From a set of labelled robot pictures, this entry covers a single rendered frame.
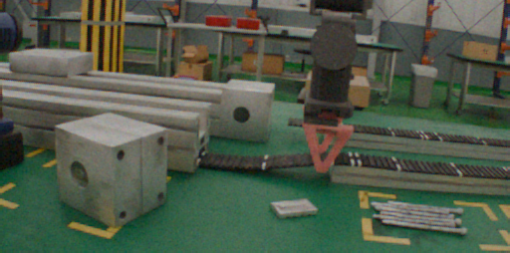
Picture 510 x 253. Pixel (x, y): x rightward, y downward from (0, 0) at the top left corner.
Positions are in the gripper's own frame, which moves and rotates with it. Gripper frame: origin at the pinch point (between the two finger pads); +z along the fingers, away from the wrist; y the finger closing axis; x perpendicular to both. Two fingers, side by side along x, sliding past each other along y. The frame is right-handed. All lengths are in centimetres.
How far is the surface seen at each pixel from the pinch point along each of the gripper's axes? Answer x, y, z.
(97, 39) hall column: -192, -293, 12
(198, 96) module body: -22.4, -14.0, -4.3
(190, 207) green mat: -15.8, 15.2, 3.1
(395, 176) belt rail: 11.6, 1.6, 1.4
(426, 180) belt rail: 16.8, 1.3, 1.7
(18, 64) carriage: -63, -14, -7
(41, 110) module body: -44.6, 3.9, -3.2
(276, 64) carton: -34, -499, 44
